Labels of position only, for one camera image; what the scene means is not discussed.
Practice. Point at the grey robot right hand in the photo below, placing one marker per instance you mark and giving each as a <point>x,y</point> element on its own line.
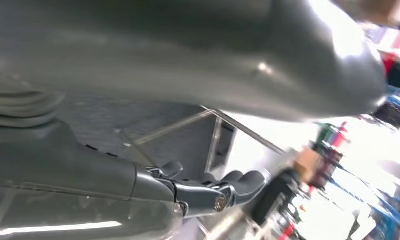
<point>186,49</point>

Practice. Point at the stainless steel workbench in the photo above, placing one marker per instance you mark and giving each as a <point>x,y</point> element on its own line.
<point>216,139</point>

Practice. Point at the brown cardboard box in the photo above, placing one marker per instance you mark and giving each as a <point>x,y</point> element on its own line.
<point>307,164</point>

